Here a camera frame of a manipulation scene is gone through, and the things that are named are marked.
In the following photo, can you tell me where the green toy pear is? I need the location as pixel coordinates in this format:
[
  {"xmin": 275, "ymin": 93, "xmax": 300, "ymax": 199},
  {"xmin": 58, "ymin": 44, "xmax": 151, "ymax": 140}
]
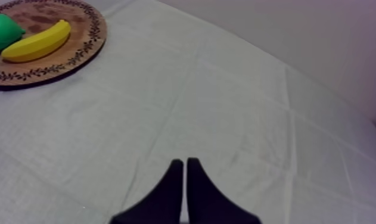
[{"xmin": 0, "ymin": 13, "xmax": 26, "ymax": 52}]

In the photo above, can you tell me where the round wooden board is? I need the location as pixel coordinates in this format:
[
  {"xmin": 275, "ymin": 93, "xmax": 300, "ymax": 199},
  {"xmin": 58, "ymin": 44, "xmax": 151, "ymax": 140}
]
[{"xmin": 0, "ymin": 0, "xmax": 108, "ymax": 92}]

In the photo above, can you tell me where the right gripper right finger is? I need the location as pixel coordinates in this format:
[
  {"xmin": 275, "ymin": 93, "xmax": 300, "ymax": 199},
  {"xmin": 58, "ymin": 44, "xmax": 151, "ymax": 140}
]
[{"xmin": 187, "ymin": 157, "xmax": 263, "ymax": 224}]

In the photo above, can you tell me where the yellow toy banana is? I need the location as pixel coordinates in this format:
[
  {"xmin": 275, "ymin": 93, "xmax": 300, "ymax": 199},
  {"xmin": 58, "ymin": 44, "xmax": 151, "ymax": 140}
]
[{"xmin": 0, "ymin": 19, "xmax": 72, "ymax": 63}]

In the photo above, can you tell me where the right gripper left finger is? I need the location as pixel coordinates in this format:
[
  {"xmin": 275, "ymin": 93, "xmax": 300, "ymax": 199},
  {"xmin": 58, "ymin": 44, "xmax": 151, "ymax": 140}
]
[{"xmin": 109, "ymin": 158, "xmax": 184, "ymax": 224}]

